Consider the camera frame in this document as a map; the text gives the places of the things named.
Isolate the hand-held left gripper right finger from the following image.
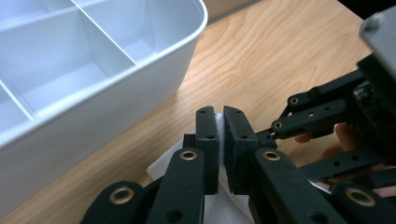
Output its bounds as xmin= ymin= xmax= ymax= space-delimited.
xmin=222 ymin=105 xmax=277 ymax=196

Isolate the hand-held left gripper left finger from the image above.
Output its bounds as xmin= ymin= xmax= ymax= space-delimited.
xmin=182 ymin=105 xmax=220 ymax=196

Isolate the white sock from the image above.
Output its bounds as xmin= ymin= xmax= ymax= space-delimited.
xmin=146 ymin=111 xmax=257 ymax=224

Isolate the white divided organizer box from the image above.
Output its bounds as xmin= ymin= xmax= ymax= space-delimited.
xmin=0 ymin=0 xmax=209 ymax=218

